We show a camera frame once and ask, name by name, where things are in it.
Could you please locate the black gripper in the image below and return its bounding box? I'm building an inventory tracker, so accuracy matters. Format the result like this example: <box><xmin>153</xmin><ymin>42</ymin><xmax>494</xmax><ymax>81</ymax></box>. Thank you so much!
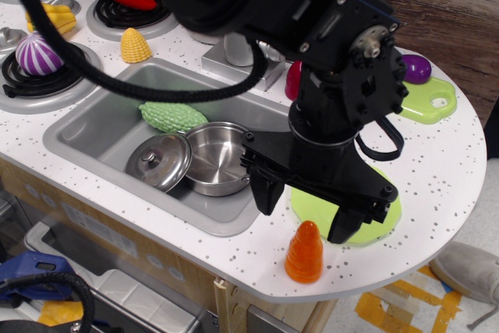
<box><xmin>241</xmin><ymin>105</ymin><xmax>398</xmax><ymax>244</ymax></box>

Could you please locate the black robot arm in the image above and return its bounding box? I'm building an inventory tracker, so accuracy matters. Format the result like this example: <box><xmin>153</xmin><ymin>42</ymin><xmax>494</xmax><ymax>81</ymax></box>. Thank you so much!
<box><xmin>164</xmin><ymin>0</ymin><xmax>408</xmax><ymax>243</ymax></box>

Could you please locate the light green round plate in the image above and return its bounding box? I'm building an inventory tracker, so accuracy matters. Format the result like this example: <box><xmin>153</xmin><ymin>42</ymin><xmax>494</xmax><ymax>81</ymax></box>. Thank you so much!
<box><xmin>290</xmin><ymin>187</ymin><xmax>402</xmax><ymax>246</ymax></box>

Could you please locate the orange toy carrot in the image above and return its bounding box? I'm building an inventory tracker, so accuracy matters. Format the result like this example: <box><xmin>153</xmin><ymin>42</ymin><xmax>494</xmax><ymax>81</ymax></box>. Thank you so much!
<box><xmin>285</xmin><ymin>221</ymin><xmax>324</xmax><ymax>284</ymax></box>

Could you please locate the steel pot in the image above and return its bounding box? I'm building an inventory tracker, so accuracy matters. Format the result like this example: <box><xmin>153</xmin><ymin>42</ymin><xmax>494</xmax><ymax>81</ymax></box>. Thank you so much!
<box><xmin>185</xmin><ymin>122</ymin><xmax>250</xmax><ymax>197</ymax></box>

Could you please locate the magenta toy vegetable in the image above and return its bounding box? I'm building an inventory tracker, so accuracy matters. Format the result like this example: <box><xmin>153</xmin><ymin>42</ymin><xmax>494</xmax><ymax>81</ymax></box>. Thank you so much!
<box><xmin>285</xmin><ymin>61</ymin><xmax>302</xmax><ymax>101</ymax></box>

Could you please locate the light green cutting board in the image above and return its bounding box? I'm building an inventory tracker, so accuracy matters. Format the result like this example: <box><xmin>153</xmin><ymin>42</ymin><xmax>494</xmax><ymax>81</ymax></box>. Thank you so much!
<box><xmin>399</xmin><ymin>77</ymin><xmax>457</xmax><ymax>125</ymax></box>

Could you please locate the steel pot lid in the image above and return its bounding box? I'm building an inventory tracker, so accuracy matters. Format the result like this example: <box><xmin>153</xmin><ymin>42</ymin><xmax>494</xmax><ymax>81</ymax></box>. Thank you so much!
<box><xmin>124</xmin><ymin>133</ymin><xmax>192</xmax><ymax>193</ymax></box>

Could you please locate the green toy bitter gourd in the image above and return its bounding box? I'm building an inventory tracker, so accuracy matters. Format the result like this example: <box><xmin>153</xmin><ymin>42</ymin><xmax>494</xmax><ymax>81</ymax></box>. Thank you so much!
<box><xmin>138</xmin><ymin>101</ymin><xmax>208</xmax><ymax>133</ymax></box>

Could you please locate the grey toy faucet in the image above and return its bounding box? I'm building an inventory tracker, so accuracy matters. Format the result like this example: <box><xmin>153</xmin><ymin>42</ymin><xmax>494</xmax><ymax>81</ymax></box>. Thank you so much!
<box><xmin>201</xmin><ymin>33</ymin><xmax>285</xmax><ymax>91</ymax></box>

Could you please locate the grey shoe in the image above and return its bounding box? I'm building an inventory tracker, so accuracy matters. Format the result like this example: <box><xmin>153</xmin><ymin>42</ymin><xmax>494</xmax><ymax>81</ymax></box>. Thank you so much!
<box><xmin>430</xmin><ymin>242</ymin><xmax>498</xmax><ymax>305</ymax></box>

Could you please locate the purple toy eggplant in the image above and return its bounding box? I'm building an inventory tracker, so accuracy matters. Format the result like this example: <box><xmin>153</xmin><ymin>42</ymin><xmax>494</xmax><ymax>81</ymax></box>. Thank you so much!
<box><xmin>402</xmin><ymin>54</ymin><xmax>432</xmax><ymax>84</ymax></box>

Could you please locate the grey toy sink basin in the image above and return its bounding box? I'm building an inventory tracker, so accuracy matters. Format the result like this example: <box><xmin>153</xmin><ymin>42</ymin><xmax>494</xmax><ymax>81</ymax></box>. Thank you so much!
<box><xmin>43</xmin><ymin>58</ymin><xmax>289</xmax><ymax>236</ymax></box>

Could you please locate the yellow toy corn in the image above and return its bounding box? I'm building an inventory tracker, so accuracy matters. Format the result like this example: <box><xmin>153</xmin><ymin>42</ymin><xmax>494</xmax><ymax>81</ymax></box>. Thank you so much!
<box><xmin>120</xmin><ymin>28</ymin><xmax>153</xmax><ymax>64</ymax></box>

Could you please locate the black stove burner right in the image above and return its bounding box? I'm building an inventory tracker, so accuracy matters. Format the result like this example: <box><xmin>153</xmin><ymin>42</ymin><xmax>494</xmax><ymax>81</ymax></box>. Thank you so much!
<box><xmin>94</xmin><ymin>0</ymin><xmax>172</xmax><ymax>29</ymax></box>

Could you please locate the yellow toy squash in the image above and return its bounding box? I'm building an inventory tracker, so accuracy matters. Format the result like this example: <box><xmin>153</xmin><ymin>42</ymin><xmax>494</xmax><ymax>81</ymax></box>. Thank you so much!
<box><xmin>41</xmin><ymin>3</ymin><xmax>77</xmax><ymax>34</ymax></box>

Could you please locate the purple white striped toy onion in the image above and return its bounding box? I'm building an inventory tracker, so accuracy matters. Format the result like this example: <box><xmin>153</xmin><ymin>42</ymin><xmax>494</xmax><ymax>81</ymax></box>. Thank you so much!
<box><xmin>15</xmin><ymin>32</ymin><xmax>64</xmax><ymax>76</ymax></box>

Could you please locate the black stove burner front left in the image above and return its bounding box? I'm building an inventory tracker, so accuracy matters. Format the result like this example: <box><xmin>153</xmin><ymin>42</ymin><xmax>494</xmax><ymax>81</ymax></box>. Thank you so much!
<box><xmin>1</xmin><ymin>52</ymin><xmax>83</xmax><ymax>98</ymax></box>

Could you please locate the grey stove knob middle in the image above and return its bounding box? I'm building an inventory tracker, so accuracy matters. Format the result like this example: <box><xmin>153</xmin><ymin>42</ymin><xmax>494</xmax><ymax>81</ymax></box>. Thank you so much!
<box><xmin>48</xmin><ymin>0</ymin><xmax>81</xmax><ymax>15</ymax></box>

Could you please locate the grey stove knob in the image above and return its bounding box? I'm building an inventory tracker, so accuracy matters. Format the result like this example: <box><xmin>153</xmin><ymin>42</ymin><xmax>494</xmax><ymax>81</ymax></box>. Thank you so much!
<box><xmin>48</xmin><ymin>0</ymin><xmax>81</xmax><ymax>15</ymax></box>
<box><xmin>0</xmin><ymin>27</ymin><xmax>27</xmax><ymax>54</ymax></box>

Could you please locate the grey stove knob left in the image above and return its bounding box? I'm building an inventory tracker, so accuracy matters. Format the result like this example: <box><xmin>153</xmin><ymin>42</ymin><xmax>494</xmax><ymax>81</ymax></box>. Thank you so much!
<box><xmin>0</xmin><ymin>27</ymin><xmax>27</xmax><ymax>54</ymax></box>

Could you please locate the black braided cable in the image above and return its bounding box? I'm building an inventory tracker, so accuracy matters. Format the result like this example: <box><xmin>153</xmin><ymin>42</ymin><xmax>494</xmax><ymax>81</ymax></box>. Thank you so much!
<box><xmin>0</xmin><ymin>0</ymin><xmax>271</xmax><ymax>105</ymax></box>

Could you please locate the blue clamp handle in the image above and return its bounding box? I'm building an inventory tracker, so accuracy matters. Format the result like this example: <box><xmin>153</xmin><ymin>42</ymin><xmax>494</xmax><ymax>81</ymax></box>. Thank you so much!
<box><xmin>1</xmin><ymin>250</ymin><xmax>74</xmax><ymax>302</ymax></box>

